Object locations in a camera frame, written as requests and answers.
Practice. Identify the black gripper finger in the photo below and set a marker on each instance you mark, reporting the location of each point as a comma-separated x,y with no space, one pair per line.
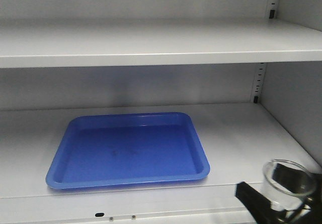
303,185
257,204

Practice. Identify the clear glass beaker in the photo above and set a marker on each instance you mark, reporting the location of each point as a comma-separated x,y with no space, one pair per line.
279,200

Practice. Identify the lower grey cabinet shelf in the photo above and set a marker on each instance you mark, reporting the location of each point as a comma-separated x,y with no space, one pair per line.
237,138

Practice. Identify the grey cabinet shelf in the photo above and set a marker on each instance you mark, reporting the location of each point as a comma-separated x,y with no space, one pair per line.
237,138
87,43

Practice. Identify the upper grey cabinet shelf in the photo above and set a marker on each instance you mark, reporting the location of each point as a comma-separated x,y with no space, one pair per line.
87,43

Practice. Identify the blue plastic tray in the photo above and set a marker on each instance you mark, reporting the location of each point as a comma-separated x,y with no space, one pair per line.
128,149

